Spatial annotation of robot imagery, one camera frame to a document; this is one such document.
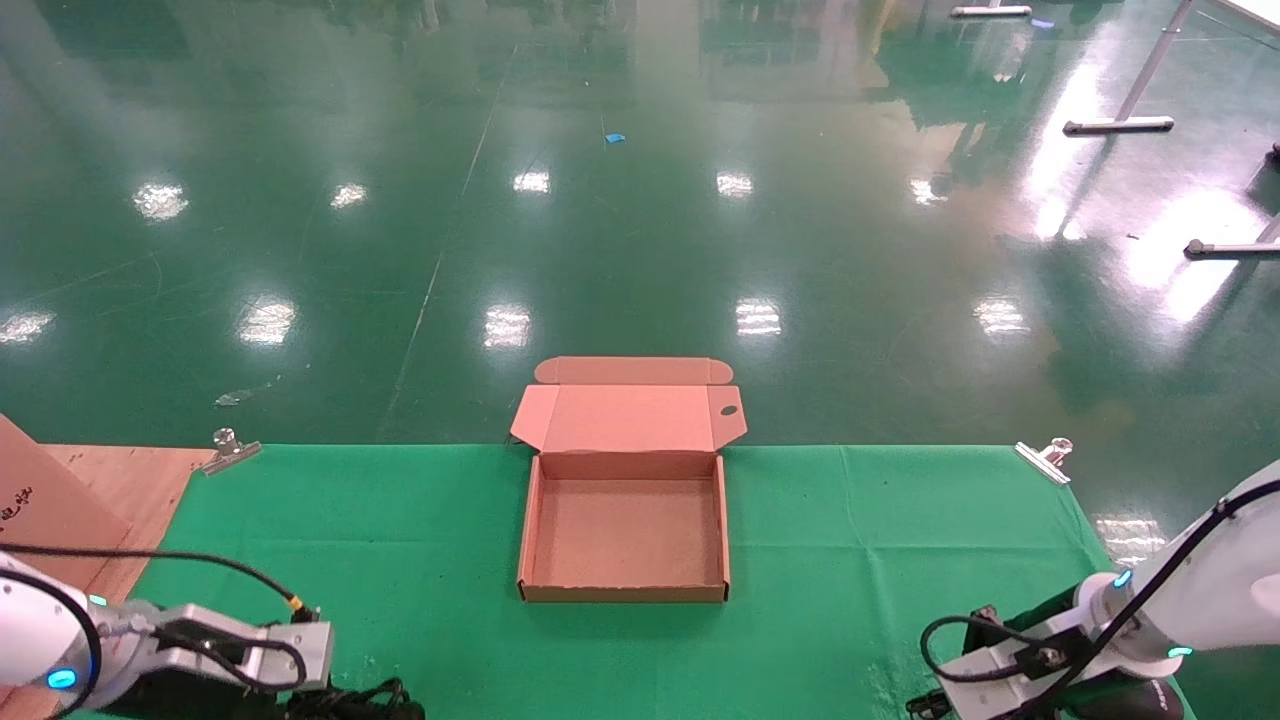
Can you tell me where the silver metal clip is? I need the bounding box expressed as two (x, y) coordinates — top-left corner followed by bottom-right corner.
(200, 428), (263, 477)
(1015, 437), (1074, 486)

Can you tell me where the black power cable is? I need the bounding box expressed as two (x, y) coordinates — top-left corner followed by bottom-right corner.
(285, 677), (426, 720)

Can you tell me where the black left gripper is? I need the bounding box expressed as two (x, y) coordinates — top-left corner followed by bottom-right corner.
(105, 680), (301, 720)

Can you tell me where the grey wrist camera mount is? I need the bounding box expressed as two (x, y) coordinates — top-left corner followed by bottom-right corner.
(935, 640), (1096, 720)
(140, 603), (334, 693)

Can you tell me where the green table cloth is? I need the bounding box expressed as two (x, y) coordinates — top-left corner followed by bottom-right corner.
(70, 443), (1196, 720)

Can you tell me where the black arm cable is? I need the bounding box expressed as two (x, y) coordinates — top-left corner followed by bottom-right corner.
(920, 495), (1280, 720)
(0, 543), (321, 623)

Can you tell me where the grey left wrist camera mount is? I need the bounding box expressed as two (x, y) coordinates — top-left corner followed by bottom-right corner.
(140, 603), (334, 693)

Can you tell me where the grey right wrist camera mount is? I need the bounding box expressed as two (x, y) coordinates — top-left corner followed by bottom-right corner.
(935, 640), (1096, 720)

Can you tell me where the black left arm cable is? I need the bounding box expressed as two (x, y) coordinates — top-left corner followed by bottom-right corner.
(0, 543), (321, 623)

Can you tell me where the flat open cardboard box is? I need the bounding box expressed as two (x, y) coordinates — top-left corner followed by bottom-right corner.
(510, 356), (749, 604)

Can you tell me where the tall printed cardboard box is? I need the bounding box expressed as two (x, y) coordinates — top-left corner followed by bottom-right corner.
(0, 415), (133, 591)

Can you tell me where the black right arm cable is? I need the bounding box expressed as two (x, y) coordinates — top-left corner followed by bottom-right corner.
(920, 495), (1280, 720)

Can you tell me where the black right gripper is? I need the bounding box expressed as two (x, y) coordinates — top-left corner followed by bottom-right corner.
(1085, 673), (1193, 720)

